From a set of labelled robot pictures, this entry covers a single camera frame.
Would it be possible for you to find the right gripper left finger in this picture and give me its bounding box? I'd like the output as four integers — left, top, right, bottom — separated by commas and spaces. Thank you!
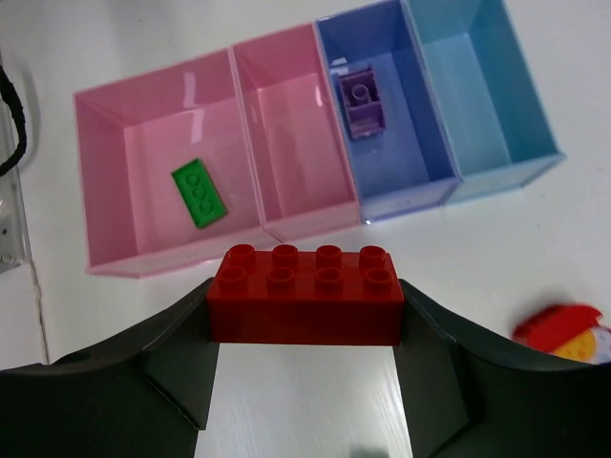
1, 281, 220, 457

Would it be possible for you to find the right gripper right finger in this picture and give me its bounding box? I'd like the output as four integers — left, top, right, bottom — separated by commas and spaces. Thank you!
393, 281, 610, 457

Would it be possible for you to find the red flower lego piece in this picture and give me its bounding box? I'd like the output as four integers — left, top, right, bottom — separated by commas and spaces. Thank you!
512, 303, 610, 364

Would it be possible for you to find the red lego brick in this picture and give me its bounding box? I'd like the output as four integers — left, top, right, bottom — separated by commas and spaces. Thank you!
206, 244, 405, 346

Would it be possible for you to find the green lego plate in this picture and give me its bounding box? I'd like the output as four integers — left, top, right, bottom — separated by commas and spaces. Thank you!
172, 158, 228, 229

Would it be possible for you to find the purple lego brick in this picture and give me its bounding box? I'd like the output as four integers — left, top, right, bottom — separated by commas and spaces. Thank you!
338, 66, 386, 139

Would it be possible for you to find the large pink bin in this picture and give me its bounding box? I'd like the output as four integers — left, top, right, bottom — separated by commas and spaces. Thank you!
74, 49, 272, 278

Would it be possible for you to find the dark blue bin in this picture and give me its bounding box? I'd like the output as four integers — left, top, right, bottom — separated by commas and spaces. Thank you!
315, 1, 459, 223

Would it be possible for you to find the small pink bin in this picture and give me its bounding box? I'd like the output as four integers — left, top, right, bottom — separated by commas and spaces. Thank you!
230, 23, 360, 242

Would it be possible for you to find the light blue bin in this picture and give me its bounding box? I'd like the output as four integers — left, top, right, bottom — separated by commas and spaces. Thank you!
406, 0, 565, 203

